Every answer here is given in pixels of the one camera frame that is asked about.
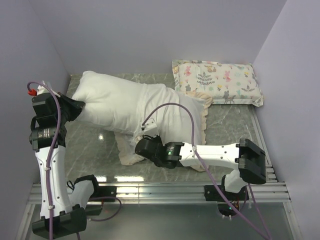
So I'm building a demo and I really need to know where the floral patterned pillow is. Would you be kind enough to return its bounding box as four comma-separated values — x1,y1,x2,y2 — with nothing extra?
172,60,264,107

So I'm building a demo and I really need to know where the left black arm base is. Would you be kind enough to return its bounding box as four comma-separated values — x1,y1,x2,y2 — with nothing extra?
84,185,118,217

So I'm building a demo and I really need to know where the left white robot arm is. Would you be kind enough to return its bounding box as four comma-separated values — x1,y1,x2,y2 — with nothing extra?
29,92,101,240

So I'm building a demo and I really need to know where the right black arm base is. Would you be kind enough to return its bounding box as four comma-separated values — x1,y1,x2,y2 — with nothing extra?
204,185,249,219

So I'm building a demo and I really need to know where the white pillow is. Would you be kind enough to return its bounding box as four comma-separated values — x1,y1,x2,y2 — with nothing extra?
71,70,149,135

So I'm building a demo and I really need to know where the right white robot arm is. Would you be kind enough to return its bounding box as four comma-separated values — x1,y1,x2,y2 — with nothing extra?
135,136,267,200

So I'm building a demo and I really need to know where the aluminium front rail frame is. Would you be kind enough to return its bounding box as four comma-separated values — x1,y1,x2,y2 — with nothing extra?
15,181,301,240

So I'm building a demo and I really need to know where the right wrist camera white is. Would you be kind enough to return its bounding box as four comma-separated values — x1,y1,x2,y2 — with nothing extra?
141,118,159,137

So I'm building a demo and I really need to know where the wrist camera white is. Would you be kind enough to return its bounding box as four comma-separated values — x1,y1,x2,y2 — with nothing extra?
141,118,159,137
26,81,61,99

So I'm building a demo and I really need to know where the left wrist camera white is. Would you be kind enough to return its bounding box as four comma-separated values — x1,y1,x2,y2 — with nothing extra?
26,81,61,99

